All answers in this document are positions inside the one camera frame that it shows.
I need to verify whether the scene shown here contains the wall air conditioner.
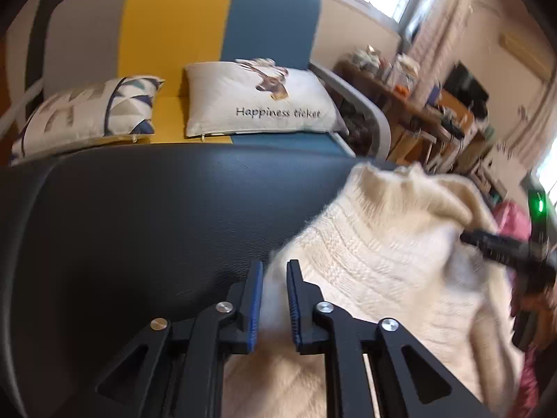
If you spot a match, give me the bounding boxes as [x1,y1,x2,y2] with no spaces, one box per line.
[498,32,551,81]

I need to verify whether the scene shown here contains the pink quilt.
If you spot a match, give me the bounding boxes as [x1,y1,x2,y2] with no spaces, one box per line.
[492,200,540,418]

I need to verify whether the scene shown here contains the black upright post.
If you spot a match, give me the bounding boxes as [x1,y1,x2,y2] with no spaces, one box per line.
[24,0,72,96]

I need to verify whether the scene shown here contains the white deer print pillow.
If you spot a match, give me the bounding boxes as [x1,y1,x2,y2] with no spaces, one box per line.
[183,57,349,138]

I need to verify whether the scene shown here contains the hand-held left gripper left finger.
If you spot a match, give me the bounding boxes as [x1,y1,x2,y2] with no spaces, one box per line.
[65,261,264,418]

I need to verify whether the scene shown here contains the black television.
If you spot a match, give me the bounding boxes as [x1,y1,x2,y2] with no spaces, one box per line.
[444,63,490,105]

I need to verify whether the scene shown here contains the geometric print pillow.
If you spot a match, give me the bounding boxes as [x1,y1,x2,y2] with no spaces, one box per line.
[11,76,165,162]

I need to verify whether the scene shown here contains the grey yellow blue sofa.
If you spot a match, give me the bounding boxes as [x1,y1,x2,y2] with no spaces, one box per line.
[0,0,392,170]

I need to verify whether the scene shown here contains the cream knit sweater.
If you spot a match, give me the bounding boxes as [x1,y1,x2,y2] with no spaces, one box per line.
[222,161,529,418]

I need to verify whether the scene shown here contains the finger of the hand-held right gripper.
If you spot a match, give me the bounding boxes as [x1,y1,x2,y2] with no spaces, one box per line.
[460,227,529,269]

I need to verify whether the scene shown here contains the beige patterned curtain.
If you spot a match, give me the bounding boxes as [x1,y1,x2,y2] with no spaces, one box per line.
[500,78,557,170]
[402,0,475,101]

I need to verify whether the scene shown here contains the wooden desk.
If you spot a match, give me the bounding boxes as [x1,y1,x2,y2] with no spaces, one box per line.
[333,59,436,162]

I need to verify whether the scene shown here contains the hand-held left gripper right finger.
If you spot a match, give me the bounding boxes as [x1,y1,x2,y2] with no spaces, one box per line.
[286,260,492,418]

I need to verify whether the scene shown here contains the small barred window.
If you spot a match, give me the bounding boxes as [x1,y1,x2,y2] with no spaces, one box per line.
[537,157,557,192]

